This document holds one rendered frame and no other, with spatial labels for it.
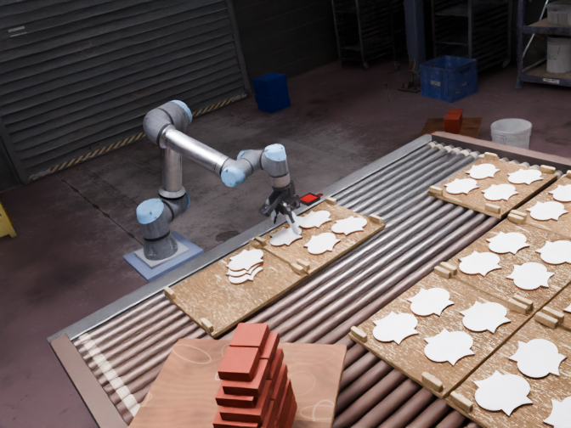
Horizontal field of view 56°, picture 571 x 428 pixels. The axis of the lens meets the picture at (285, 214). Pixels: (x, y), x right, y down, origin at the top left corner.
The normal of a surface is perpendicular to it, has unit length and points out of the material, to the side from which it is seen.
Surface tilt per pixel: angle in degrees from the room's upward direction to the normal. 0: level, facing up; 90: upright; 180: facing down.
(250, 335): 0
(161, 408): 0
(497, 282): 0
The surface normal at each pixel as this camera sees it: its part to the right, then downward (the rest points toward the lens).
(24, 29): 0.59, 0.24
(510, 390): -0.18, -0.86
